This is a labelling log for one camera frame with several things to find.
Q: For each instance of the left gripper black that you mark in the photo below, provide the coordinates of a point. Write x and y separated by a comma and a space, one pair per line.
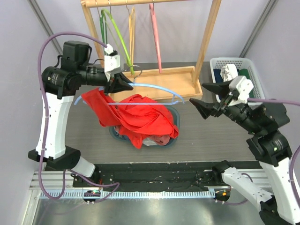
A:
116, 84

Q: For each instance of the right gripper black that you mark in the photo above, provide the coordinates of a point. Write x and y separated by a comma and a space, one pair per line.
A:
223, 106

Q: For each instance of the lime green hanger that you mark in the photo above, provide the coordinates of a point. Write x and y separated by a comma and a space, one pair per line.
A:
120, 43

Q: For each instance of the light blue hanger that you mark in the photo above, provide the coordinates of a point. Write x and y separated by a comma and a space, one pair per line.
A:
147, 89

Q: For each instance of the red tank top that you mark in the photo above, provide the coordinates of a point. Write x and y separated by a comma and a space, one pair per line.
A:
138, 117

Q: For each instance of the grey tank top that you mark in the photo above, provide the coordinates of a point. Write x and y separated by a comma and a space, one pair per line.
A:
148, 142

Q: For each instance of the maroon tank top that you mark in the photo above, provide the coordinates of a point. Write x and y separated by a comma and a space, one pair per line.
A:
160, 140

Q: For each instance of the yellow hanger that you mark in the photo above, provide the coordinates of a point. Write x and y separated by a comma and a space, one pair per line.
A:
131, 23

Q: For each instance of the pink hanger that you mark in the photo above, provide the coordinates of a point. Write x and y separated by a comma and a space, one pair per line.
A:
156, 36

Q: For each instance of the dark green hanger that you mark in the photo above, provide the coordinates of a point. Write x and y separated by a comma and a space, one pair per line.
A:
103, 27

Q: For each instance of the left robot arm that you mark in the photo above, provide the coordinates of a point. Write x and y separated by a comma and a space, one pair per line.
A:
60, 83

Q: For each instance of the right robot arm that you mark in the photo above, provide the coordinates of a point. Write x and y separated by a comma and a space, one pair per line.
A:
269, 147

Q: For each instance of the folded navy shirt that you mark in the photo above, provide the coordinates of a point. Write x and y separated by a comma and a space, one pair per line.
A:
217, 76

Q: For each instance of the folded white shirt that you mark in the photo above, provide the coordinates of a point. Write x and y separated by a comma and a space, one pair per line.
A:
229, 72

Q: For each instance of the white plastic basket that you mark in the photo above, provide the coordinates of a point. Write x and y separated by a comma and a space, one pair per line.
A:
240, 63

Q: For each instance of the folded green shirt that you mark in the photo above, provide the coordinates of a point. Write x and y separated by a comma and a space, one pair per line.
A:
244, 72

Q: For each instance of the teal plastic bin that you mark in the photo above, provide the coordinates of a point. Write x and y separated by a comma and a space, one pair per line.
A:
176, 120

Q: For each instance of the wooden clothes rack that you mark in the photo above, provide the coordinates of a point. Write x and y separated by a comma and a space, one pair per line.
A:
183, 80

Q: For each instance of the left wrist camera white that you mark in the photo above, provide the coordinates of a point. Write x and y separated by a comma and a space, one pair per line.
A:
112, 63

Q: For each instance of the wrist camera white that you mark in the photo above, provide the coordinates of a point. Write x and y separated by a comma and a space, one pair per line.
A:
240, 88
112, 63

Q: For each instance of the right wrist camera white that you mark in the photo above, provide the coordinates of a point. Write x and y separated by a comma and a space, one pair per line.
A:
240, 88

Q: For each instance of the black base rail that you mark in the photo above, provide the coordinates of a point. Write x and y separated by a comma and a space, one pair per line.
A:
161, 177

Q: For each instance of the aluminium frame post right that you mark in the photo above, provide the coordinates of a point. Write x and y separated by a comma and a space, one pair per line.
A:
271, 4

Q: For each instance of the aluminium frame post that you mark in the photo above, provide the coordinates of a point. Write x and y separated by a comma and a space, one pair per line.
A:
44, 23
271, 4

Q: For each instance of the aluminium frame post left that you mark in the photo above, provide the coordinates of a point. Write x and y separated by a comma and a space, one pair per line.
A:
44, 23

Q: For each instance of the white slotted cable duct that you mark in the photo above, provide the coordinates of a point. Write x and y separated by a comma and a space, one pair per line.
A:
93, 194

